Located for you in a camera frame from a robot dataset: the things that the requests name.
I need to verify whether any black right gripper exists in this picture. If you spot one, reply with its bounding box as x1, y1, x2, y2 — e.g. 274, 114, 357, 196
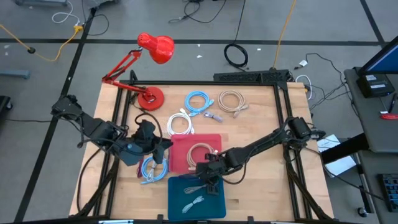
195, 151, 233, 196

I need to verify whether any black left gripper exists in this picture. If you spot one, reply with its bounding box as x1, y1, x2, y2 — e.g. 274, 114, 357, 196
133, 119, 174, 165

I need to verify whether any light blue cable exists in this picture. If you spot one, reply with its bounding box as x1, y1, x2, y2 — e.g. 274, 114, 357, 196
184, 90, 215, 118
139, 155, 169, 185

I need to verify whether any beige cable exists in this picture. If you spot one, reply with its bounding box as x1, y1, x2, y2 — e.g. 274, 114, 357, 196
186, 142, 218, 171
217, 90, 249, 119

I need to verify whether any red tray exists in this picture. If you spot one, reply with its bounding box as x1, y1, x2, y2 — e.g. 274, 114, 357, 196
169, 133, 223, 175

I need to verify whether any red desk lamp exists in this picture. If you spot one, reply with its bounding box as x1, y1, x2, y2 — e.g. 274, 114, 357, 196
101, 32, 175, 112

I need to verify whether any black perforated metal box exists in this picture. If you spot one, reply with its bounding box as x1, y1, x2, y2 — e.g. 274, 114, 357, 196
213, 68, 290, 84

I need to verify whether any white paper sheet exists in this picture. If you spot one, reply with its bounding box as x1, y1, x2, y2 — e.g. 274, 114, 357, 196
317, 134, 357, 178

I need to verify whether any grey equipment base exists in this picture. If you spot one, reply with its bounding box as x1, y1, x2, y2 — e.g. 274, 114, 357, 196
83, 0, 119, 9

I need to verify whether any grey desk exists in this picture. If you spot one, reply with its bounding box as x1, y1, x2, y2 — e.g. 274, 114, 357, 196
343, 67, 398, 153

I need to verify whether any black keyboard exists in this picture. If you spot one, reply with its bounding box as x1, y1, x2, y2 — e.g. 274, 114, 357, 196
377, 173, 398, 213

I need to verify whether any black small computer box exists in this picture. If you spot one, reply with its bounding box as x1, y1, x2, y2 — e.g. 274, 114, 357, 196
356, 73, 396, 99

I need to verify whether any grey metal stand foot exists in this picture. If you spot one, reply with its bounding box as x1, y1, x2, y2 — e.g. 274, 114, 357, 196
14, 0, 69, 7

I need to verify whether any computer monitor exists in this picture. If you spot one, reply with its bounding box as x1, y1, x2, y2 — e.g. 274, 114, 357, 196
359, 35, 398, 75

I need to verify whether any black aluminium table frame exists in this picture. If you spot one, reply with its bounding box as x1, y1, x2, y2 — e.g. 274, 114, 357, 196
70, 70, 335, 224

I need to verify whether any silver metal bracket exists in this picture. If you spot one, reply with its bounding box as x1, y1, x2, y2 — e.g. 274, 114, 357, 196
98, 219, 134, 224

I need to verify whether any black coiled floor cable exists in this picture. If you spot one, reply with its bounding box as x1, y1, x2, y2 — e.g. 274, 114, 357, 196
223, 0, 249, 68

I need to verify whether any black looped floor cable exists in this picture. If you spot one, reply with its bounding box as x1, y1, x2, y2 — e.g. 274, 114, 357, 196
81, 14, 110, 37

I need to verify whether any white cable by table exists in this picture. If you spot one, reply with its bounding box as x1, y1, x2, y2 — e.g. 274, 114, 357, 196
295, 74, 313, 100

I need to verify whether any yellow floor cable with plug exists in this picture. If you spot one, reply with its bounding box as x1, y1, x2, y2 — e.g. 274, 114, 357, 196
0, 24, 85, 62

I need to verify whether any orange floor cable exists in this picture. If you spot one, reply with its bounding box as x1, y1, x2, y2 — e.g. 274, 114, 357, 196
272, 0, 298, 69

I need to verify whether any white floor cable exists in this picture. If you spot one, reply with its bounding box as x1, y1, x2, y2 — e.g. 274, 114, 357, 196
51, 1, 81, 26

